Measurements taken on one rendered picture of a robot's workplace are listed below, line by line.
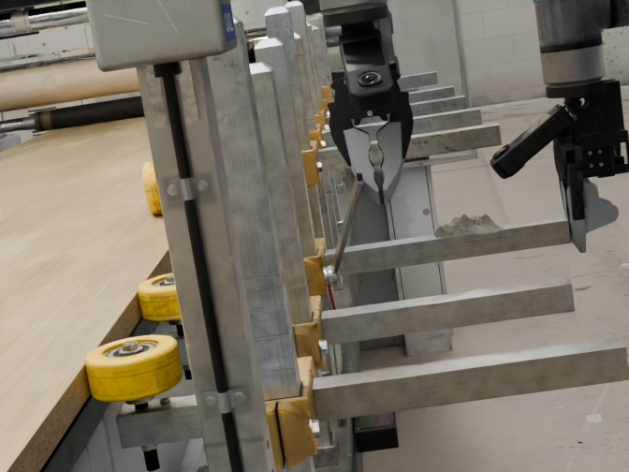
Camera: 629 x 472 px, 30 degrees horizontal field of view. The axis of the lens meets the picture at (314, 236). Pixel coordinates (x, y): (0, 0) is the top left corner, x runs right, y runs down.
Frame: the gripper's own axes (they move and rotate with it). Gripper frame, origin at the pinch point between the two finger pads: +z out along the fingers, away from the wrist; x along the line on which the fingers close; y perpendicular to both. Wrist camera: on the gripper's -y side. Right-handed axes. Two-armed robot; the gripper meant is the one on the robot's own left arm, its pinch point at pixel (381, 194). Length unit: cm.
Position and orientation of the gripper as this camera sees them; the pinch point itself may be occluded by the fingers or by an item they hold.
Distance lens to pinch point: 129.0
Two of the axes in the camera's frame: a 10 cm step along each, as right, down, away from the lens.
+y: 0.3, -2.0, 9.8
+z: 1.5, 9.7, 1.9
